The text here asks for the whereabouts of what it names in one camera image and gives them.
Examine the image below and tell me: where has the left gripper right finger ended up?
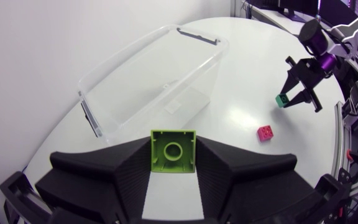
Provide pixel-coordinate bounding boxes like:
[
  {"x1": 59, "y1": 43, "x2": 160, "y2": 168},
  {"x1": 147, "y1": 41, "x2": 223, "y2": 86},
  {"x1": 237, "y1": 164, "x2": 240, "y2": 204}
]
[{"x1": 195, "y1": 135, "x2": 316, "y2": 224}]

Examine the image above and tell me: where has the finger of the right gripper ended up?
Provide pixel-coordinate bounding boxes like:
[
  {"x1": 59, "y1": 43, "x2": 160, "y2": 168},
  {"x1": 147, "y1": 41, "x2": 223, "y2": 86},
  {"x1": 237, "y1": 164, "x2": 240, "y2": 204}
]
[
  {"x1": 282, "y1": 88, "x2": 323, "y2": 113},
  {"x1": 279, "y1": 70, "x2": 300, "y2": 95}
]

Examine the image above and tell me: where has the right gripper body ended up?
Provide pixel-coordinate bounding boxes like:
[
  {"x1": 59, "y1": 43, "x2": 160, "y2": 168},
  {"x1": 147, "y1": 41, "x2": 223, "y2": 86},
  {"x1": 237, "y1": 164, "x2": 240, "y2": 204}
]
[{"x1": 285, "y1": 55, "x2": 326, "y2": 91}]

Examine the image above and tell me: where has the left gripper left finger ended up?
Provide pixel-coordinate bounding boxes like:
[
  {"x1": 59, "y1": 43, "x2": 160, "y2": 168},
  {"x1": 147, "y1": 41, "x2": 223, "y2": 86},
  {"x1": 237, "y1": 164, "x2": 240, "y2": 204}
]
[{"x1": 35, "y1": 136, "x2": 152, "y2": 224}]

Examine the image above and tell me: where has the dark green toy brick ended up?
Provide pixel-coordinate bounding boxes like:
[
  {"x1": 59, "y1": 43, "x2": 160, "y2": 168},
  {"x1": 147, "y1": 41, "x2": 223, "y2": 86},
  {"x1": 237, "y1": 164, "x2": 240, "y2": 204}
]
[{"x1": 275, "y1": 93, "x2": 290, "y2": 108}]

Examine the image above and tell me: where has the lime green toy brick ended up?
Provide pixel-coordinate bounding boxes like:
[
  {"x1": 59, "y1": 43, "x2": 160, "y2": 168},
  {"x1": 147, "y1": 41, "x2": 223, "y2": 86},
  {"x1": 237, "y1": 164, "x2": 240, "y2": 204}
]
[{"x1": 150, "y1": 129, "x2": 197, "y2": 174}]

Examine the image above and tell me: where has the clear plastic container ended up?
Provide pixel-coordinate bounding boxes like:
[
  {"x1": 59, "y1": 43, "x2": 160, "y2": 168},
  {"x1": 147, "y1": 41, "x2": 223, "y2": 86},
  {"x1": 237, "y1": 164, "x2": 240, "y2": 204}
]
[{"x1": 78, "y1": 24, "x2": 229, "y2": 146}]

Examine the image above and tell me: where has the red toy brick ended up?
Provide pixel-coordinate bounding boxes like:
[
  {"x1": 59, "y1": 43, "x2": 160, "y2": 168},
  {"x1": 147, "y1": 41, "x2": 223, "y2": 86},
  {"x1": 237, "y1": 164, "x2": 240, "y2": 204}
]
[{"x1": 257, "y1": 124, "x2": 274, "y2": 142}]

